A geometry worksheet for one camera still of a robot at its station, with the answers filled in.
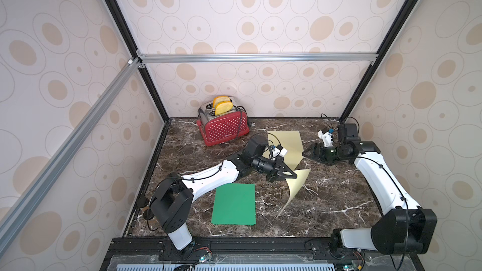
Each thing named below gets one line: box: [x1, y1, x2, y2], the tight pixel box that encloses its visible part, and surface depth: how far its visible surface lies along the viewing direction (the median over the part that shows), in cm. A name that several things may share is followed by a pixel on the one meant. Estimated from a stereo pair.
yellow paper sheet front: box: [276, 168, 312, 219], surface depth 70 cm
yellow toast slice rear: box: [212, 95, 231, 108], surface depth 105 cm
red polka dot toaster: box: [195, 97, 250, 147], surface depth 102 cm
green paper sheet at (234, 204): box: [210, 183, 257, 226], surface depth 87 cm
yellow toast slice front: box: [214, 100, 233, 116], surface depth 100 cm
